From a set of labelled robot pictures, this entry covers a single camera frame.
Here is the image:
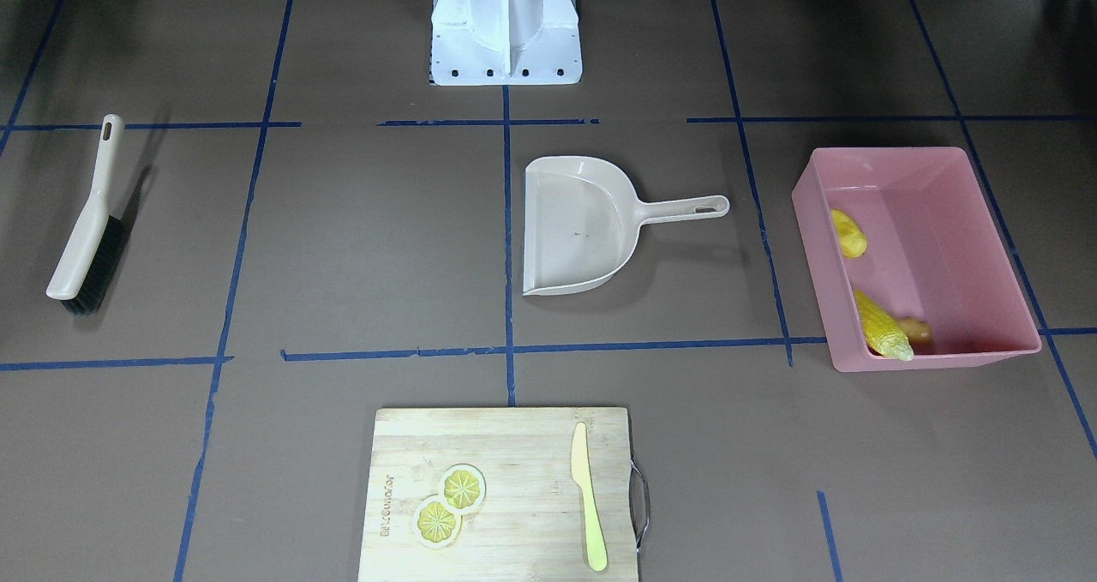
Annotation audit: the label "lemon slice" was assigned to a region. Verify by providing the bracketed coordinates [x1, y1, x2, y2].
[411, 495, 464, 549]
[438, 464, 487, 516]

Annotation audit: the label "yellow corn cob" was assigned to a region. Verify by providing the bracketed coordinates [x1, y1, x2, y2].
[853, 289, 915, 361]

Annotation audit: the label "yellow plastic knife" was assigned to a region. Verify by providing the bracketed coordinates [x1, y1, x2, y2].
[569, 422, 608, 572]

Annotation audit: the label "beige plastic dustpan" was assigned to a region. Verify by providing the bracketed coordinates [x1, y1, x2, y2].
[522, 155, 730, 297]

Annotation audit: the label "pink plastic bin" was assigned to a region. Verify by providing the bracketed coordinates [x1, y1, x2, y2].
[792, 146, 1043, 372]

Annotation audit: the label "lemon slice near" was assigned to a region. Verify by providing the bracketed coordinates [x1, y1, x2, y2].
[411, 495, 464, 549]

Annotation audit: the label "beige hand brush black bristles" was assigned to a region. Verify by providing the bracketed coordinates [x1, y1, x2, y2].
[46, 114, 126, 316]

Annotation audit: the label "orange ginger root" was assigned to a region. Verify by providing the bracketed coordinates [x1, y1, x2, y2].
[896, 317, 934, 347]

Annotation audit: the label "lemon slice far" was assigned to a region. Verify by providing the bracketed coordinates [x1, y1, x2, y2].
[438, 464, 487, 516]

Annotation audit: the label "yellow potato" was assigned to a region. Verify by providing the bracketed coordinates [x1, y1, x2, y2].
[830, 208, 869, 259]

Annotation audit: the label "bamboo cutting board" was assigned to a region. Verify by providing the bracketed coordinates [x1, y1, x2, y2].
[357, 406, 647, 581]

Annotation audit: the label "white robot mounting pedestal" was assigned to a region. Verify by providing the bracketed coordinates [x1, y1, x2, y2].
[429, 0, 584, 87]

